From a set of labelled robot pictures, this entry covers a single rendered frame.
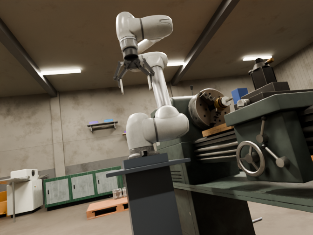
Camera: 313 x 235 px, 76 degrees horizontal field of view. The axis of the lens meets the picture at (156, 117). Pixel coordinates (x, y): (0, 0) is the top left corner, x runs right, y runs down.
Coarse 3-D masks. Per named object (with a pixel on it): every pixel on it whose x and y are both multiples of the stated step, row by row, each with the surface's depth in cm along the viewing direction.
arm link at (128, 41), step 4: (128, 36) 97; (120, 40) 99; (124, 40) 97; (128, 40) 97; (132, 40) 97; (136, 40) 100; (120, 44) 99; (124, 44) 97; (128, 44) 96; (132, 44) 97; (136, 44) 99; (124, 48) 97; (128, 48) 97; (136, 48) 99
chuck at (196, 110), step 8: (216, 96) 157; (224, 96) 160; (192, 104) 153; (200, 104) 151; (192, 112) 153; (200, 112) 149; (208, 112) 151; (224, 112) 156; (200, 120) 148; (208, 120) 149; (224, 120) 154; (208, 128) 154
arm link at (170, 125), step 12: (156, 60) 150; (156, 72) 146; (156, 84) 140; (156, 96) 137; (168, 96) 136; (168, 108) 125; (156, 120) 121; (168, 120) 120; (180, 120) 121; (156, 132) 119; (168, 132) 119; (180, 132) 121
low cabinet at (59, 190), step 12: (108, 168) 547; (120, 168) 553; (48, 180) 511; (60, 180) 516; (72, 180) 521; (84, 180) 527; (96, 180) 533; (108, 180) 539; (120, 180) 545; (48, 192) 503; (60, 192) 510; (72, 192) 515; (84, 192) 521; (96, 192) 527; (108, 192) 532; (48, 204) 499; (60, 204) 504; (72, 204) 513
